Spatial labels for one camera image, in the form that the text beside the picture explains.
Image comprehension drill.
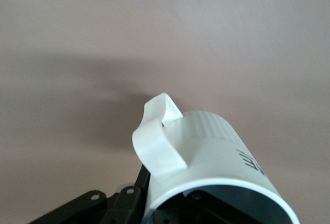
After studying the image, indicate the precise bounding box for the white ribbed mug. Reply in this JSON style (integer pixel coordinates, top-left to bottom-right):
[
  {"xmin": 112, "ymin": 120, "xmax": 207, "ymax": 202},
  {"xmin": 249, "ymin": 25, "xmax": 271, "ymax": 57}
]
[{"xmin": 131, "ymin": 92, "xmax": 300, "ymax": 224}]

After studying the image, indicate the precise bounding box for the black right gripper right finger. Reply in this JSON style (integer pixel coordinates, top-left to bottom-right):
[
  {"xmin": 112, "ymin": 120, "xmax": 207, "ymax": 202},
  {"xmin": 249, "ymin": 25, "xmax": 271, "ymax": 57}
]
[{"xmin": 152, "ymin": 186, "xmax": 261, "ymax": 224}]

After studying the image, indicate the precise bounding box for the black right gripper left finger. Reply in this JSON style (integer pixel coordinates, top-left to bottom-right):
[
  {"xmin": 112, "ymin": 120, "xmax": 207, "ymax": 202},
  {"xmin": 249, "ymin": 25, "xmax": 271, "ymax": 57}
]
[{"xmin": 33, "ymin": 166, "xmax": 151, "ymax": 224}]

